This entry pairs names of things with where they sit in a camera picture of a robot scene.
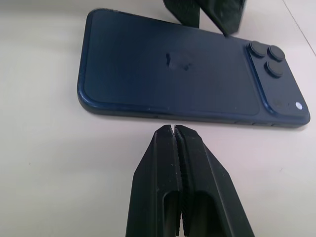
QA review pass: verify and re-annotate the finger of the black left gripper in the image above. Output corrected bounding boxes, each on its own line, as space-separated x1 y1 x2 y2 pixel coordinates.
162 0 201 29
199 0 247 38

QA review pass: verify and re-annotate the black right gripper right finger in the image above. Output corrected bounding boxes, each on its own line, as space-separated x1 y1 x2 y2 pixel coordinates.
174 124 256 237

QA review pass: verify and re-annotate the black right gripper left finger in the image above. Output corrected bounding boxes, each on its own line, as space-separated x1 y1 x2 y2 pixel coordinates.
125 124 185 237

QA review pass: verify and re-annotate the dark blue smartphone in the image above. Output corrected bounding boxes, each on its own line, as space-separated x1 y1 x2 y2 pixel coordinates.
77 8 311 129

